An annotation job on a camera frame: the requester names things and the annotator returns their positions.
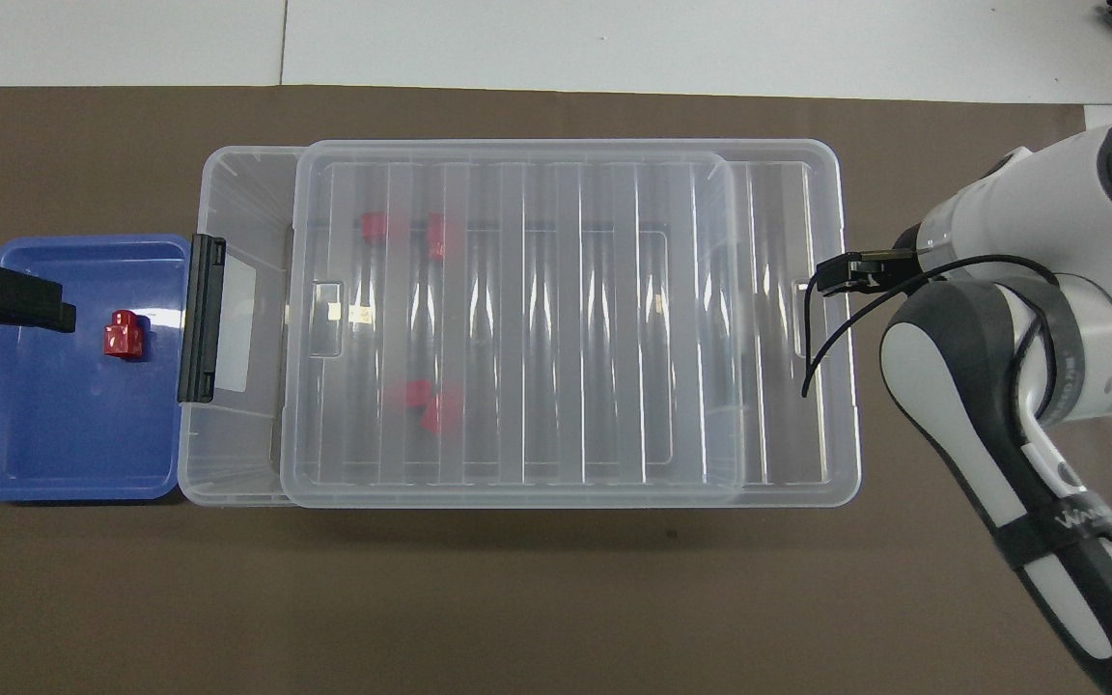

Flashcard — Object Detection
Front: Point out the clear bin lid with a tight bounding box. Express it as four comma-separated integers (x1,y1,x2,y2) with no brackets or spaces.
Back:
175,144,749,508

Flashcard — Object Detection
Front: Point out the blue plastic tray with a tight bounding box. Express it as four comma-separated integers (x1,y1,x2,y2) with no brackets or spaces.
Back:
0,234,196,504

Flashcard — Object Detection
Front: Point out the black cable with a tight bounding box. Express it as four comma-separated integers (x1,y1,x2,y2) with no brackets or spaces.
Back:
799,253,1065,400

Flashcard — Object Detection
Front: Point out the clear ribbed plastic lid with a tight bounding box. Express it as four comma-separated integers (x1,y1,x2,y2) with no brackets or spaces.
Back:
280,138,864,511

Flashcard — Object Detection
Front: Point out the black box latch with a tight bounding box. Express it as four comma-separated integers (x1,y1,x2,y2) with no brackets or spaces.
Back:
176,234,228,404

